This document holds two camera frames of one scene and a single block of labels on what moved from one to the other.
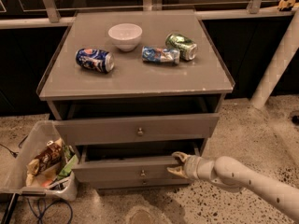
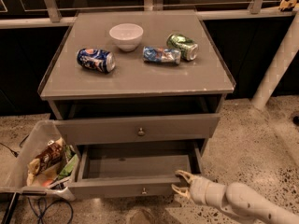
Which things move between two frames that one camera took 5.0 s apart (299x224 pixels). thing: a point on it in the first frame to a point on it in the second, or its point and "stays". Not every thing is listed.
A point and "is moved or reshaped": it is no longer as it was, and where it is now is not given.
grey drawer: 131,161 is moved or reshaped
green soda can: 187,49 stays
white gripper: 192,167 to 200,189
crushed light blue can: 150,53 stays
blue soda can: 95,60 stays
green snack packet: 72,161 stays
